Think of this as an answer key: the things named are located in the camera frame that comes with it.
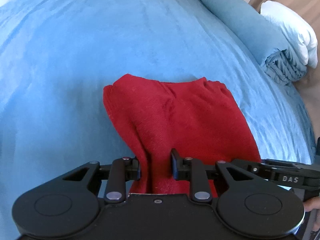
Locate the red cloth garment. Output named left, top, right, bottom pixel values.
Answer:
left=103, top=74, right=260, bottom=194

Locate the person's right hand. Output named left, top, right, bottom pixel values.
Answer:
left=303, top=196, right=320, bottom=212

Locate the rolled blue duvet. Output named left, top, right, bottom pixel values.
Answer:
left=200, top=0, right=307, bottom=85

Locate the white pillow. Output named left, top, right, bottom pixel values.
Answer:
left=260, top=0, right=318, bottom=69

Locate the blue bed sheet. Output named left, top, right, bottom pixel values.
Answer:
left=1, top=0, right=316, bottom=239

